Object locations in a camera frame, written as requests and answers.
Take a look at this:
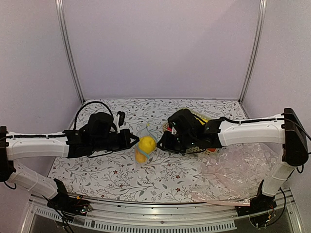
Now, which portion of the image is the left aluminium frame post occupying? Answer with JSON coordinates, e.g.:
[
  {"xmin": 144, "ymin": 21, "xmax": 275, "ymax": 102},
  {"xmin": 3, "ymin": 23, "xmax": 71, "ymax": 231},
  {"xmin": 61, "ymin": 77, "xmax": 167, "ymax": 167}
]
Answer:
[{"xmin": 55, "ymin": 0, "xmax": 85, "ymax": 103}]

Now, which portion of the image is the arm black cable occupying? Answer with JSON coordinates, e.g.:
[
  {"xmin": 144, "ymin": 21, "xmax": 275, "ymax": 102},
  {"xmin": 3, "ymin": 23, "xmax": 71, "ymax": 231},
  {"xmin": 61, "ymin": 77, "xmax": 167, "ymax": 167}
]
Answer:
[
  {"xmin": 73, "ymin": 101, "xmax": 115, "ymax": 132},
  {"xmin": 218, "ymin": 116, "xmax": 285, "ymax": 124}
]

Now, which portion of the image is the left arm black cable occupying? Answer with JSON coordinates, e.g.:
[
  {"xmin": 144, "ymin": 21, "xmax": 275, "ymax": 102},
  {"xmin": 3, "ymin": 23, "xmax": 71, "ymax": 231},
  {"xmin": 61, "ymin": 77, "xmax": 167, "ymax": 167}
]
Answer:
[{"xmin": 73, "ymin": 101, "xmax": 115, "ymax": 132}]

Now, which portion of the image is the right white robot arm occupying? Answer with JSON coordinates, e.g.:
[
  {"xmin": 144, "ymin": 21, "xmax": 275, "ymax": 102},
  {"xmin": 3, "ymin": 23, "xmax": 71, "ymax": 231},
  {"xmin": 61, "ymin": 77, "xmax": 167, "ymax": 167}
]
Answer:
[{"xmin": 157, "ymin": 108, "xmax": 310, "ymax": 215}]

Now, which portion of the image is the aluminium frame post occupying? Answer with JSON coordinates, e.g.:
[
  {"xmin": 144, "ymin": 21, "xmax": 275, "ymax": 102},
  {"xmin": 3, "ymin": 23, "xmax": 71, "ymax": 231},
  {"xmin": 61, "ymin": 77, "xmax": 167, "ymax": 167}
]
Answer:
[
  {"xmin": 55, "ymin": 0, "xmax": 85, "ymax": 103},
  {"xmin": 239, "ymin": 0, "xmax": 267, "ymax": 104}
]

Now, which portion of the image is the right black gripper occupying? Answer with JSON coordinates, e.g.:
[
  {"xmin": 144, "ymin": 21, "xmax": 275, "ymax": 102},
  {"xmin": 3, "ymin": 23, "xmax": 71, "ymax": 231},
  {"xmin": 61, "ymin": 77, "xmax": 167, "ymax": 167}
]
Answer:
[{"xmin": 156, "ymin": 130, "xmax": 196, "ymax": 154}]

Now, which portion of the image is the front aluminium rail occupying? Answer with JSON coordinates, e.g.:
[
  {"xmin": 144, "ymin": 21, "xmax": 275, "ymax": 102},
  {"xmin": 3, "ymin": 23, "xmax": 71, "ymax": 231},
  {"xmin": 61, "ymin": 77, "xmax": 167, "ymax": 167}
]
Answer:
[{"xmin": 21, "ymin": 189, "xmax": 305, "ymax": 233}]

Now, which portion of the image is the yellow banana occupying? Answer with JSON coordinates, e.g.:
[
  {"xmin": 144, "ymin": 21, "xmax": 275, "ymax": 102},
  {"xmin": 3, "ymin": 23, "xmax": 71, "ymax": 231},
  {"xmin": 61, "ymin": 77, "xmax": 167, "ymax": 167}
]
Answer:
[{"xmin": 195, "ymin": 116, "xmax": 208, "ymax": 125}]

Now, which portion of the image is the right aluminium frame post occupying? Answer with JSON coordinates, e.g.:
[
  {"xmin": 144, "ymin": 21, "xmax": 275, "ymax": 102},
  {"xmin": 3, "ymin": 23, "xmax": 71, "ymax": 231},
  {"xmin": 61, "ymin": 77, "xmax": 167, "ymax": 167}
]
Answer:
[{"xmin": 239, "ymin": 0, "xmax": 267, "ymax": 104}]

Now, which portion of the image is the crumpled clear plastic sheet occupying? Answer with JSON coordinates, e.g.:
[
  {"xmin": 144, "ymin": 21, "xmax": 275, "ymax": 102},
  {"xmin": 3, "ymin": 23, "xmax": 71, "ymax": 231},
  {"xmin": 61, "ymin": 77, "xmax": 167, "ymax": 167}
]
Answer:
[{"xmin": 188, "ymin": 143, "xmax": 278, "ymax": 206}]

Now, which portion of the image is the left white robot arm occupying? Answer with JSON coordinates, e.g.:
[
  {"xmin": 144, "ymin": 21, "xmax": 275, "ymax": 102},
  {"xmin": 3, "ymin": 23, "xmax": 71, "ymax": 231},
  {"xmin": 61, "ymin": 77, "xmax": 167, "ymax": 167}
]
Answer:
[{"xmin": 0, "ymin": 112, "xmax": 139, "ymax": 215}]

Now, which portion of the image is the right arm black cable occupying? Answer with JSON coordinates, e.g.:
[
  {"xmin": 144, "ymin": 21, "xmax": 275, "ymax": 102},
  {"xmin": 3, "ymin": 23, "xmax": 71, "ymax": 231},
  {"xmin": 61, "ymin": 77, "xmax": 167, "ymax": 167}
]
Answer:
[{"xmin": 218, "ymin": 116, "xmax": 285, "ymax": 124}]

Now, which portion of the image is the yellow mango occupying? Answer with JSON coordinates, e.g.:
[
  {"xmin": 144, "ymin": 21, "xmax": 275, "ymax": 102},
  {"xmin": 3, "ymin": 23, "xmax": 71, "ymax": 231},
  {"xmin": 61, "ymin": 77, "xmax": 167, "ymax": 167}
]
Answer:
[{"xmin": 135, "ymin": 148, "xmax": 148, "ymax": 165}]

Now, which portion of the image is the yellow lemon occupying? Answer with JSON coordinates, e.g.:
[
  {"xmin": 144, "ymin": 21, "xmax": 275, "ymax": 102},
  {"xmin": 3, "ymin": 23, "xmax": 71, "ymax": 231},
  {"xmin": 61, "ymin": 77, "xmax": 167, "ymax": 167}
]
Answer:
[{"xmin": 138, "ymin": 136, "xmax": 156, "ymax": 154}]

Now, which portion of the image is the floral table cloth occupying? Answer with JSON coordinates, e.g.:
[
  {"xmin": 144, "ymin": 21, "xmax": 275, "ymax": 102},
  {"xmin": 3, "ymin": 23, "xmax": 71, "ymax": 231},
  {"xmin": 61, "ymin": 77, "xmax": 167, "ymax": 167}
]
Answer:
[{"xmin": 49, "ymin": 99, "xmax": 245, "ymax": 203}]

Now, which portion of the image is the clear zip top bag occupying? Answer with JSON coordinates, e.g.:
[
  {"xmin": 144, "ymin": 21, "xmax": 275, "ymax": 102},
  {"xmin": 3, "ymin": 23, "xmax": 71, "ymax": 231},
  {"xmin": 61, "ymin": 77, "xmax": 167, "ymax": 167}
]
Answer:
[{"xmin": 135, "ymin": 123, "xmax": 157, "ymax": 165}]

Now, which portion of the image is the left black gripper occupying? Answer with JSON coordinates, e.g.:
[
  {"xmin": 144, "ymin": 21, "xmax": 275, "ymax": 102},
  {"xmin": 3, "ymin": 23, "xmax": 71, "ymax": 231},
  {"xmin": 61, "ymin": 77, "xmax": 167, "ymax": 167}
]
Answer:
[{"xmin": 92, "ymin": 128, "xmax": 139, "ymax": 152}]

